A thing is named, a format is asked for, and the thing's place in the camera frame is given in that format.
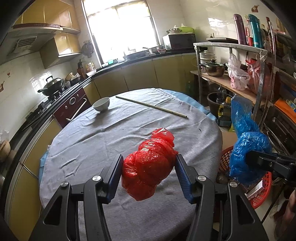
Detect long thin white stick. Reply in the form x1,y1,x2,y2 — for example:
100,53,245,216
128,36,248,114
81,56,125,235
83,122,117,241
115,95,188,118

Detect black wok with lid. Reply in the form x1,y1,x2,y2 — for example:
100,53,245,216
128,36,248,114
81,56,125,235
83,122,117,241
38,75,64,96

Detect yellow lower cabinets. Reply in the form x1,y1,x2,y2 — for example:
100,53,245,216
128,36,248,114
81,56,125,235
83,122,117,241
1,53,197,240

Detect black plastic bucket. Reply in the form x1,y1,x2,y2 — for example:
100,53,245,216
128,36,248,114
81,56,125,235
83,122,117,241
207,92,231,118

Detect teal thermos bottle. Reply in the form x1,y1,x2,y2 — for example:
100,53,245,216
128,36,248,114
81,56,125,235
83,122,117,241
248,14,264,49

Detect red plastic basket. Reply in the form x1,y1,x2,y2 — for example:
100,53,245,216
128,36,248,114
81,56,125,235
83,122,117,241
218,146,273,210

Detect metal storage shelf rack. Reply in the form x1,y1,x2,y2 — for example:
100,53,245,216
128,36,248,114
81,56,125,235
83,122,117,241
191,29,296,223

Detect steel pot with lid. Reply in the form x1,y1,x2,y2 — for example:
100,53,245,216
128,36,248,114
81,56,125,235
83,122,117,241
200,60,225,77

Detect red white medicine box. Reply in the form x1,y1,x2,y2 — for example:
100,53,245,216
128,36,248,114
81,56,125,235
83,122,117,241
245,179,264,200

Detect black microwave oven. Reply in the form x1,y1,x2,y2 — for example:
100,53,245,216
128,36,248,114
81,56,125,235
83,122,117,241
163,34,196,50

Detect blue plastic bag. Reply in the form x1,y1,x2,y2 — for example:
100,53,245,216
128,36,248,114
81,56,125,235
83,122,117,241
229,95,272,185

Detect person's right hand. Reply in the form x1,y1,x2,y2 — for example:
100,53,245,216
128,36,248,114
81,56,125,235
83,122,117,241
282,190,295,225

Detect cardboard box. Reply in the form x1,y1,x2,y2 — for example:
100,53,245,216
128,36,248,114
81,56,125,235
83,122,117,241
222,132,238,150

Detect white pink plastic bag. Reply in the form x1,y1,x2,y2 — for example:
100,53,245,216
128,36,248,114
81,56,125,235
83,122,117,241
226,53,250,91

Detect purple thermos bottle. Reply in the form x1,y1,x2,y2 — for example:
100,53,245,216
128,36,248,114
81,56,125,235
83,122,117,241
233,14,247,45

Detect red plastic bag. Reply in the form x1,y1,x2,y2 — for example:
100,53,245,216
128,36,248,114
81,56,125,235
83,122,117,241
121,128,178,201

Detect white ceramic bowl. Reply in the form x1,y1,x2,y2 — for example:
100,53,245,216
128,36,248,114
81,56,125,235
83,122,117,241
92,97,110,112

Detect range hood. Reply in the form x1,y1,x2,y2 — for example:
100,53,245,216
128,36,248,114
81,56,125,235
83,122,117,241
1,23,63,64

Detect dark red oven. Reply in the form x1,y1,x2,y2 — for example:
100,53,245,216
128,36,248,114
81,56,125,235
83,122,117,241
53,88,91,128

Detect grey table cloth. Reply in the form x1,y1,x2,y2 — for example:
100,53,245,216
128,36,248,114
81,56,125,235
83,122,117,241
40,88,222,240

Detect yellow wall cabinet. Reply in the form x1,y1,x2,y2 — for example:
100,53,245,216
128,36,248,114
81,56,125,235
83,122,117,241
39,33,81,69

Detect cooking oil bottle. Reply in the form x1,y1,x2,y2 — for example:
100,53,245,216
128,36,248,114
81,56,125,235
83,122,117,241
217,96,232,128

